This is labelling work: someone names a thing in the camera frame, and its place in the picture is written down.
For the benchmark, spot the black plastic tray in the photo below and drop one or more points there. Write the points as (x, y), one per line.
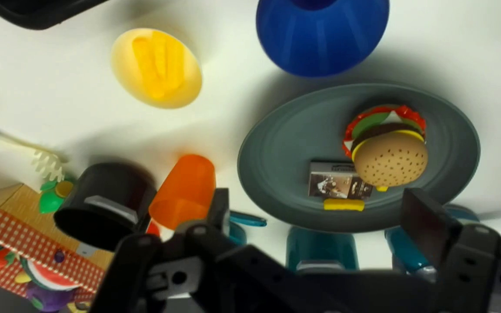
(43, 15)

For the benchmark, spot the grey round plate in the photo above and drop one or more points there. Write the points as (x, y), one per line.
(276, 157)

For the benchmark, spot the toy hamburger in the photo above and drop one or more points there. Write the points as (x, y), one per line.
(387, 145)

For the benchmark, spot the black pot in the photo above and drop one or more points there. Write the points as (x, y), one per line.
(107, 204)

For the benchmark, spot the white dish brush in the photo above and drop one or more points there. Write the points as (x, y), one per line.
(48, 164)

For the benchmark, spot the white bowl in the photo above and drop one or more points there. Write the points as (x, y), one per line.
(128, 74)

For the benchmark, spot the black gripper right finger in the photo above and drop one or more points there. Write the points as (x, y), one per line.
(460, 256)

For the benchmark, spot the yellow toy fry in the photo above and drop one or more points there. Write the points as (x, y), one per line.
(339, 204)

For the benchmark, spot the blue plastic cup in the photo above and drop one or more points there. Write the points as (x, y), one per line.
(321, 37)

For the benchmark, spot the yellow toy pieces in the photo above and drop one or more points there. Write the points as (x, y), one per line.
(161, 65)

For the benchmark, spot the red checkered toy box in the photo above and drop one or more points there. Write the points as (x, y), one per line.
(34, 237)

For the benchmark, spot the orange plastic cup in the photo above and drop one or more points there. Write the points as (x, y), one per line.
(187, 192)

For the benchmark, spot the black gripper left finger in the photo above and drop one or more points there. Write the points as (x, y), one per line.
(212, 209)

